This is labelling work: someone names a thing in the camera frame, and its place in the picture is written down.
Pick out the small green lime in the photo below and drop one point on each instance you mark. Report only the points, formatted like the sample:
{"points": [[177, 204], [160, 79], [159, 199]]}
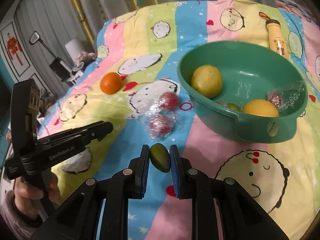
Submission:
{"points": [[160, 157]]}

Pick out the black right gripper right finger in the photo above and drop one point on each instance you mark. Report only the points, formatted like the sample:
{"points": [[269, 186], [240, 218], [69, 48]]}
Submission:
{"points": [[179, 171]]}

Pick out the red knot wall frame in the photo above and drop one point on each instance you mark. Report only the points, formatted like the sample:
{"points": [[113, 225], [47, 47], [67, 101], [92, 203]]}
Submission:
{"points": [[15, 55]]}

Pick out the black stand with lamp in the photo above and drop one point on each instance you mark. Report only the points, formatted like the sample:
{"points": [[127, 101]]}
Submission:
{"points": [[58, 66]]}

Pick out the yellow lemon in bowl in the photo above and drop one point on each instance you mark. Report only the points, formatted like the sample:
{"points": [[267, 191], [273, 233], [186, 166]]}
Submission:
{"points": [[207, 80]]}

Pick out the left hand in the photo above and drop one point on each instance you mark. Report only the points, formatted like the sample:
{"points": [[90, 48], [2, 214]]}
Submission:
{"points": [[26, 193]]}

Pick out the orange fruit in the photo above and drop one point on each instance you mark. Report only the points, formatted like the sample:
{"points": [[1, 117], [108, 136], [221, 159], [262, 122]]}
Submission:
{"points": [[110, 83]]}

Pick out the yellow bear bottle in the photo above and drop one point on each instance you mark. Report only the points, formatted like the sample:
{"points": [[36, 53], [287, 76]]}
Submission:
{"points": [[276, 41]]}

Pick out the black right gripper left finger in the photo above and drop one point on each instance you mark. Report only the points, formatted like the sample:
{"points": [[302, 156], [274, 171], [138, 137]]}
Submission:
{"points": [[140, 168]]}

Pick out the clutter pile at left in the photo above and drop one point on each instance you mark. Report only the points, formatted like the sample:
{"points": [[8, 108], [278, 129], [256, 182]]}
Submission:
{"points": [[83, 60]]}

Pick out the red fruit small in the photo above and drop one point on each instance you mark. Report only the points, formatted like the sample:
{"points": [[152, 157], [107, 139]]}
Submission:
{"points": [[286, 96]]}

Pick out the green plastic bowl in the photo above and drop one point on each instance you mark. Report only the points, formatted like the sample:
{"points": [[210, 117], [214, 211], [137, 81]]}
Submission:
{"points": [[249, 72]]}

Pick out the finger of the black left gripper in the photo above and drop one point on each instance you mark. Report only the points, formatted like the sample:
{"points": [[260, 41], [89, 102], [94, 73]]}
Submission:
{"points": [[74, 138]]}

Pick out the yellow orange in bowl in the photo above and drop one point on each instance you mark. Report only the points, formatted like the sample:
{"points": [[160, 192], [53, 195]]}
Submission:
{"points": [[260, 107]]}

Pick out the colourful cartoon blanket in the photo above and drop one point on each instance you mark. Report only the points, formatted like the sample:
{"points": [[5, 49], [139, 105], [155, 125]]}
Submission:
{"points": [[142, 51]]}

